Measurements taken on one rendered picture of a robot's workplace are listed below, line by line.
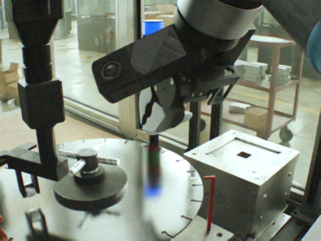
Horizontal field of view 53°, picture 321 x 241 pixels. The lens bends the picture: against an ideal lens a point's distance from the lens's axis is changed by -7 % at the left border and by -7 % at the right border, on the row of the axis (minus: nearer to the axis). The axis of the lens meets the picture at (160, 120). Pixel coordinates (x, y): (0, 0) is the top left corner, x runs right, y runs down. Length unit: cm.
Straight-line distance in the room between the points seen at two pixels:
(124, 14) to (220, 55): 71
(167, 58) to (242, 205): 39
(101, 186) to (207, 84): 21
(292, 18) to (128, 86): 18
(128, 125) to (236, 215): 57
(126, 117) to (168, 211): 71
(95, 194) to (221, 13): 29
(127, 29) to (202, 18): 76
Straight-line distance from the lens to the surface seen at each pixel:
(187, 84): 36
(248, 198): 65
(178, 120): 39
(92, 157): 48
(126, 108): 112
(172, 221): 43
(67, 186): 49
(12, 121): 140
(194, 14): 31
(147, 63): 34
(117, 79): 34
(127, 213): 45
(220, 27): 31
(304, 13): 23
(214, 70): 39
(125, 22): 106
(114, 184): 49
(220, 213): 70
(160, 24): 70
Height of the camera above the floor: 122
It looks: 21 degrees down
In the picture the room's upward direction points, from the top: straight up
